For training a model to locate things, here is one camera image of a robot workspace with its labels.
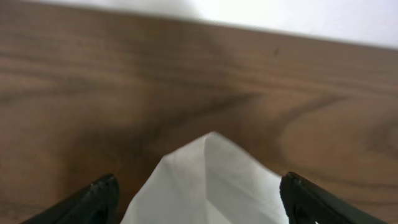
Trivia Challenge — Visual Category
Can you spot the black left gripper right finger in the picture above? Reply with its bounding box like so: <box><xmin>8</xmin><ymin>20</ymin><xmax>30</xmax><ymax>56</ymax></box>
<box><xmin>280</xmin><ymin>172</ymin><xmax>386</xmax><ymax>224</ymax></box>

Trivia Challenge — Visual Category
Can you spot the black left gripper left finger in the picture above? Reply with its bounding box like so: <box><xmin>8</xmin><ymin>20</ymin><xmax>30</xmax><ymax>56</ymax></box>
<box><xmin>22</xmin><ymin>174</ymin><xmax>119</xmax><ymax>224</ymax></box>

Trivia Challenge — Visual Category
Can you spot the white printed t-shirt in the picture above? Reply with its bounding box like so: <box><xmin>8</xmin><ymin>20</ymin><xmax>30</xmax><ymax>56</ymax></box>
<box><xmin>121</xmin><ymin>133</ymin><xmax>289</xmax><ymax>224</ymax></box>

